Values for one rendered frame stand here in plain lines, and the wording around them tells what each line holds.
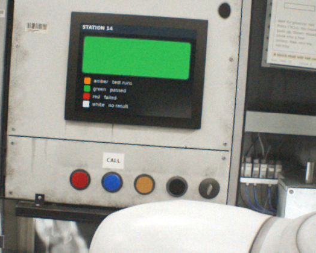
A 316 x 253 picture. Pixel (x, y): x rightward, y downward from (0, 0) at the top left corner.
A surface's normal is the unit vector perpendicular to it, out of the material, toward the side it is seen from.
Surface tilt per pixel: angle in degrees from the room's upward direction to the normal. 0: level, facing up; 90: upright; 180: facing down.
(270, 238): 35
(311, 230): 39
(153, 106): 90
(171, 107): 90
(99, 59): 90
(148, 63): 90
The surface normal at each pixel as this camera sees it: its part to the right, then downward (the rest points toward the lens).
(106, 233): -0.65, -0.53
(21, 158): -0.01, 0.11
